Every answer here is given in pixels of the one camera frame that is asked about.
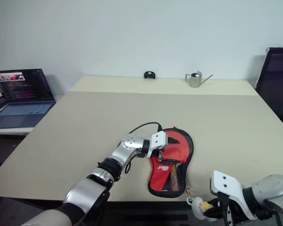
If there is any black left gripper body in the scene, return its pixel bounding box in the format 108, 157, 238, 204
158, 146, 168, 163

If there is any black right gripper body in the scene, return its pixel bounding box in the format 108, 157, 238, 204
216, 194, 245, 226

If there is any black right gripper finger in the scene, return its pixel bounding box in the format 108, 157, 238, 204
203, 198, 221, 217

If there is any white plush duck keychain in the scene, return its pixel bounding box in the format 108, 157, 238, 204
185, 188, 216, 223

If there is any red black paddle case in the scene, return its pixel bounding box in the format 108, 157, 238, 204
147, 127, 195, 197

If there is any steel watering can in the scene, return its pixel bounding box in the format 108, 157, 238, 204
184, 70, 214, 89

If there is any black mesh office chair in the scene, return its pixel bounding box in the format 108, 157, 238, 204
254, 47, 283, 129

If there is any open grey laptop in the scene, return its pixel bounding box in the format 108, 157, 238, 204
0, 68, 57, 130

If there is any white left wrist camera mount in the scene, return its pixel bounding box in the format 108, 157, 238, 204
145, 131, 168, 158

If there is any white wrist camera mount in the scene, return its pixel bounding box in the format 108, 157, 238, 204
209, 170, 255, 221
145, 131, 168, 158

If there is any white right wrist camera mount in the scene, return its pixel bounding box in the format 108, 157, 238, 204
209, 170, 255, 221

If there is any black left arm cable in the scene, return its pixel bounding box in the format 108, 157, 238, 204
125, 121, 163, 175

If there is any black table frame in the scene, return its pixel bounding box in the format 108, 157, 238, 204
0, 194, 194, 212

